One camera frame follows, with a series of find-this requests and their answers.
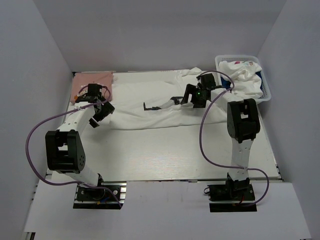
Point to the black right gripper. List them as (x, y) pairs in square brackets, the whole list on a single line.
[(191, 89)]

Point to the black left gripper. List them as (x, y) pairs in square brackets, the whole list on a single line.
[(107, 108)]

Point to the white t shirt robot print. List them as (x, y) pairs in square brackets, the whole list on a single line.
[(144, 100)]

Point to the white t shirt colourful print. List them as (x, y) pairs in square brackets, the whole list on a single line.
[(243, 74)]

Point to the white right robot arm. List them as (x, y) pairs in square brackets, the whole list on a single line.
[(242, 121)]

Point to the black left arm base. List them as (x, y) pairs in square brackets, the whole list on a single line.
[(101, 199)]

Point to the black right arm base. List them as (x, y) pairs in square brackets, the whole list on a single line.
[(220, 200)]

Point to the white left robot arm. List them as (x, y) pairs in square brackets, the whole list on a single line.
[(64, 149)]

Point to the blue t shirt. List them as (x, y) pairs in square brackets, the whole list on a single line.
[(226, 83)]

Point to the folded pink t shirt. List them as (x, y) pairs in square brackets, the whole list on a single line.
[(82, 79)]

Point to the white plastic basket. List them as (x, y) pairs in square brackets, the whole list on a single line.
[(266, 91)]

